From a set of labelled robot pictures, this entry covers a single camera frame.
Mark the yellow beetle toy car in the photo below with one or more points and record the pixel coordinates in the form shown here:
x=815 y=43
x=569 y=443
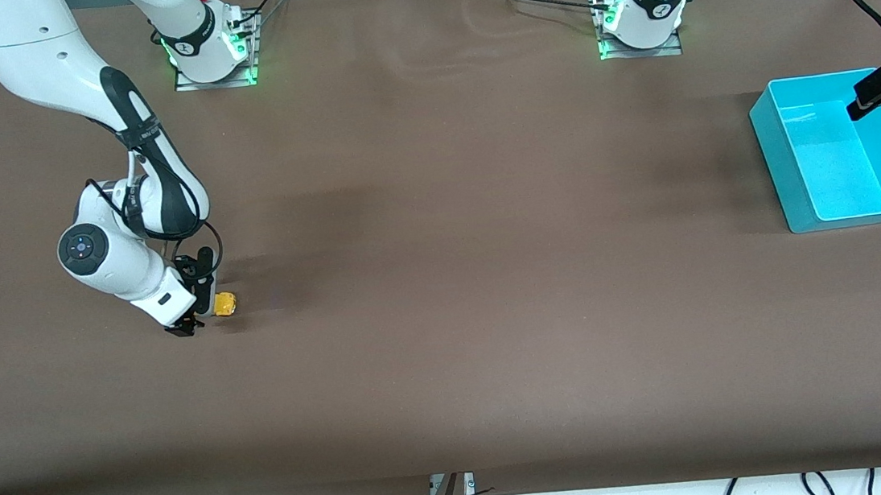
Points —
x=226 y=304

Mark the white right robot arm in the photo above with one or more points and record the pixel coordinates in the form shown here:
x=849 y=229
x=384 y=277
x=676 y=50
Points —
x=34 y=52

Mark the teal plastic bin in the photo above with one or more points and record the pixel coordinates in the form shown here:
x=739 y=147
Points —
x=846 y=176

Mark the brown table cover sheet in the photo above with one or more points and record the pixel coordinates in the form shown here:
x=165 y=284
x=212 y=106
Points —
x=447 y=319

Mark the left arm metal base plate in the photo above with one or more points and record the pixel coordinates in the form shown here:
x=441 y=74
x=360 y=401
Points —
x=672 y=50

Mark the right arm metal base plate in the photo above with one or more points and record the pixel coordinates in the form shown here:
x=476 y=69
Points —
x=186 y=86

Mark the small metal bracket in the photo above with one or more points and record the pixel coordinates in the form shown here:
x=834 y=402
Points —
x=470 y=483

